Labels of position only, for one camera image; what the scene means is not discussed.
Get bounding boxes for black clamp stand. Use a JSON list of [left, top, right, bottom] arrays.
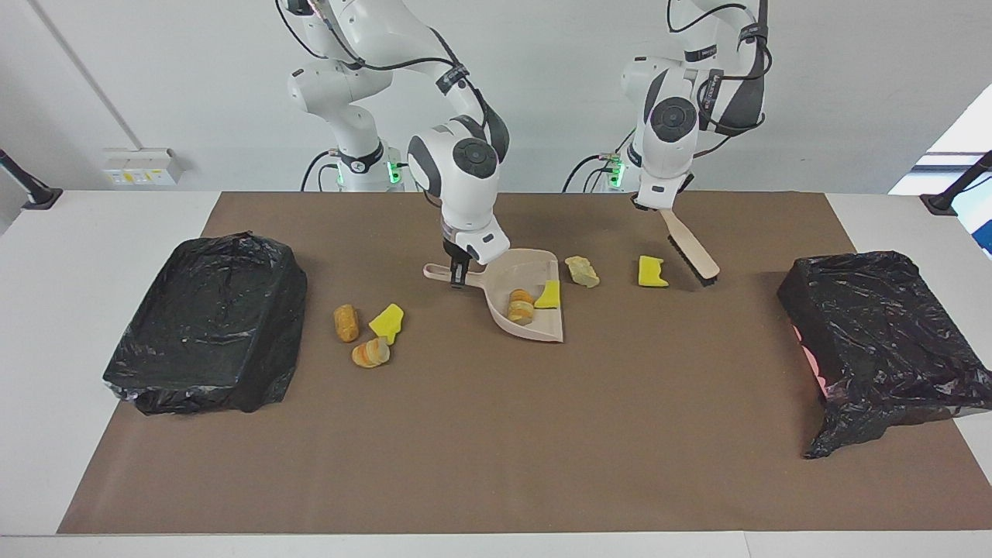
[[920, 151, 992, 216], [0, 149, 64, 211]]

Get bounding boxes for pink bin with black bag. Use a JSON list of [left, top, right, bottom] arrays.
[[777, 250, 992, 460]]

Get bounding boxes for bin lined with black bag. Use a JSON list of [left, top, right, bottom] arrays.
[[102, 230, 308, 416]]

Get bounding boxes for beige hand brush black bristles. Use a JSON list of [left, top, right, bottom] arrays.
[[659, 208, 721, 288]]

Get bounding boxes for black base cables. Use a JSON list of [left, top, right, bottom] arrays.
[[563, 120, 638, 193], [301, 151, 420, 193]]

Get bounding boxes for beige plastic dustpan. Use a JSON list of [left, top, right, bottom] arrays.
[[422, 248, 564, 343]]

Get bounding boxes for white wall socket box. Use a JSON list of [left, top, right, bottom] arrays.
[[102, 148, 191, 187]]

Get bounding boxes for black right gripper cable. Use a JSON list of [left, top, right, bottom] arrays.
[[275, 0, 497, 156]]

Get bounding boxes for pale crusty bread piece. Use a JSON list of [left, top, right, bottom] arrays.
[[564, 256, 601, 289]]

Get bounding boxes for brown paper table mat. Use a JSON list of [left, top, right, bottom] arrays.
[[57, 191, 992, 535]]

